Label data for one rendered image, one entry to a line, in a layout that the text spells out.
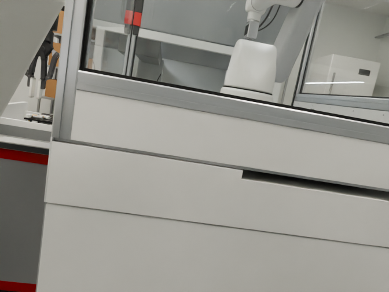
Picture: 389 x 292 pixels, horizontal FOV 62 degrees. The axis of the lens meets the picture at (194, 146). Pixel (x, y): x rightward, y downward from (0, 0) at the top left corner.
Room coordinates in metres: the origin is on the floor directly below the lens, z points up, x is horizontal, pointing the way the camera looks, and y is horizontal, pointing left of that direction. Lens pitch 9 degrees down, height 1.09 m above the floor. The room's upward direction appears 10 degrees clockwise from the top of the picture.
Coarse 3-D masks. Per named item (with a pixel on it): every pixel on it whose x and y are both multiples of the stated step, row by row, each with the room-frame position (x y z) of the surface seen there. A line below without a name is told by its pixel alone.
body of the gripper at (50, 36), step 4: (48, 32) 1.12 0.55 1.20; (52, 32) 1.13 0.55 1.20; (48, 36) 1.12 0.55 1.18; (52, 36) 1.13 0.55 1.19; (44, 40) 1.11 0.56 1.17; (48, 40) 1.12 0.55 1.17; (52, 40) 1.14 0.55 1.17; (44, 44) 1.13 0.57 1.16; (48, 44) 1.13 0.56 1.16; (52, 44) 1.14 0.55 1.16; (40, 48) 1.13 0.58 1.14; (48, 48) 1.13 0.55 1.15; (52, 48) 1.13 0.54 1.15; (40, 52) 1.13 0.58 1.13; (48, 52) 1.13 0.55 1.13; (40, 56) 1.13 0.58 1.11
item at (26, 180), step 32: (0, 160) 1.26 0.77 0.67; (32, 160) 1.28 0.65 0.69; (0, 192) 1.26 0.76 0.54; (32, 192) 1.28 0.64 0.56; (0, 224) 1.27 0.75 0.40; (32, 224) 1.28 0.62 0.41; (0, 256) 1.27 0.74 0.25; (32, 256) 1.28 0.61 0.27; (0, 288) 1.27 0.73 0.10; (32, 288) 1.28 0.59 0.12
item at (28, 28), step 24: (0, 0) 0.35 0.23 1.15; (24, 0) 0.36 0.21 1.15; (48, 0) 0.38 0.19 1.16; (0, 24) 0.37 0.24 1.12; (24, 24) 0.38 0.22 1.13; (48, 24) 0.40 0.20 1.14; (0, 48) 0.39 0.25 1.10; (24, 48) 0.41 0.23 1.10; (0, 72) 0.41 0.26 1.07; (24, 72) 0.43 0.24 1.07; (0, 96) 0.44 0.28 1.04
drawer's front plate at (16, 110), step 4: (8, 104) 1.14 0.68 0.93; (12, 104) 1.17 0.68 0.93; (16, 104) 1.20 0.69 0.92; (20, 104) 1.23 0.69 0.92; (24, 104) 1.27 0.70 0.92; (8, 108) 1.14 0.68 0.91; (12, 108) 1.17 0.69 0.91; (16, 108) 1.20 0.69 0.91; (20, 108) 1.24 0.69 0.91; (24, 108) 1.28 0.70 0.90; (4, 112) 1.11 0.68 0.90; (8, 112) 1.14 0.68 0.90; (12, 112) 1.17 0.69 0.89; (16, 112) 1.21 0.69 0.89; (20, 112) 1.24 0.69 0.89; (4, 116) 1.11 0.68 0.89; (8, 116) 1.14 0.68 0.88; (12, 116) 1.17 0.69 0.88; (16, 116) 1.21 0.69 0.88; (20, 116) 1.24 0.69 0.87
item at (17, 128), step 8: (24, 112) 1.28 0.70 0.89; (32, 112) 1.28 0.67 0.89; (0, 120) 1.04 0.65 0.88; (8, 120) 1.04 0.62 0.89; (16, 120) 1.05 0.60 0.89; (24, 120) 1.28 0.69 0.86; (0, 128) 1.04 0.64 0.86; (8, 128) 1.04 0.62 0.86; (16, 128) 1.04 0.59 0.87; (24, 128) 1.05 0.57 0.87; (32, 128) 1.05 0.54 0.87; (40, 128) 1.06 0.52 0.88; (48, 128) 1.06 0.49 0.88; (8, 136) 1.04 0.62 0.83; (16, 136) 1.04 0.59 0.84; (24, 136) 1.05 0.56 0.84; (32, 136) 1.05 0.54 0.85; (40, 136) 1.05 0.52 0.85; (48, 136) 1.06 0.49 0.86
